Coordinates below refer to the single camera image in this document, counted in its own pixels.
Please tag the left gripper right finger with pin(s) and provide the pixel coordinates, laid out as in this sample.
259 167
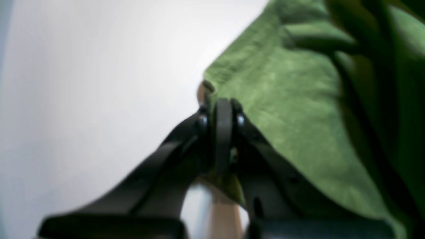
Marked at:
280 201

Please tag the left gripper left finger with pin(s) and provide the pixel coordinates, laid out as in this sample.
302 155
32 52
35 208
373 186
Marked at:
148 202

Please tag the green t-shirt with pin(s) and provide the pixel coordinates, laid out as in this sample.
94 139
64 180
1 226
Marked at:
337 87

